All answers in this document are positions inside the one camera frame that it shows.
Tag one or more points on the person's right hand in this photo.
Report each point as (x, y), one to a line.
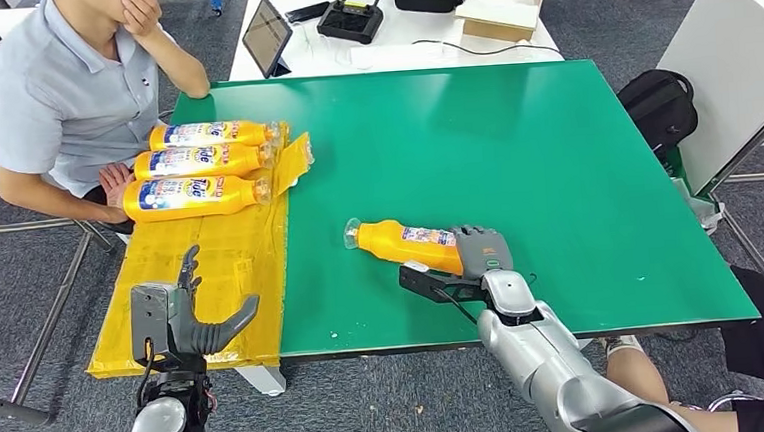
(116, 184)

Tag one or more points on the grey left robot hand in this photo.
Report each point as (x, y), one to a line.
(193, 325)

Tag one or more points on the person's left hand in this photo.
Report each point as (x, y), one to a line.
(140, 10)

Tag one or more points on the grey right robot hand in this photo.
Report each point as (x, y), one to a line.
(485, 251)

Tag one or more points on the orange detergent bottle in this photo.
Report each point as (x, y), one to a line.
(188, 198)
(217, 133)
(206, 162)
(410, 246)

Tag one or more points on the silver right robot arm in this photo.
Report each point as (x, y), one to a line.
(564, 369)

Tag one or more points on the person's right forearm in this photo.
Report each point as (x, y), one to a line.
(49, 198)

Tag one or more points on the yellow taped cardboard board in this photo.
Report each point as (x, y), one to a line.
(213, 284)

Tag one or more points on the white table foot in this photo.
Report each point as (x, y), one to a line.
(262, 381)

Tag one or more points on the person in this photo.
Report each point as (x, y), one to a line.
(63, 101)
(761, 337)

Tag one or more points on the black tablet on stand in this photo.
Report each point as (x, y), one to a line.
(267, 35)

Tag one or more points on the black phone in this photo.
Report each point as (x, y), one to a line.
(308, 11)

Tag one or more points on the yellow taped cardboard flap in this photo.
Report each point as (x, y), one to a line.
(292, 163)

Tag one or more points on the black controller with antennas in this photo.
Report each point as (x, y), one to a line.
(351, 20)

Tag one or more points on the clear plastic bag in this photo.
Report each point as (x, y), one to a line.
(700, 208)

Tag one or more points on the open cardboard box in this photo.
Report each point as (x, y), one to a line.
(500, 29)

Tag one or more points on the black backpack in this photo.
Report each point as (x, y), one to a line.
(657, 110)

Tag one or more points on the white foam sheet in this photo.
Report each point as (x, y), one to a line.
(499, 8)

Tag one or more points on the chrome chair base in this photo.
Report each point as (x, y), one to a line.
(732, 400)

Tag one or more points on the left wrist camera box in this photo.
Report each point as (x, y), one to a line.
(149, 318)

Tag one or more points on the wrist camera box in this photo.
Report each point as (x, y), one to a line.
(429, 281)
(149, 318)

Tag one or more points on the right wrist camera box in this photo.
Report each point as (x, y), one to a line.
(429, 281)

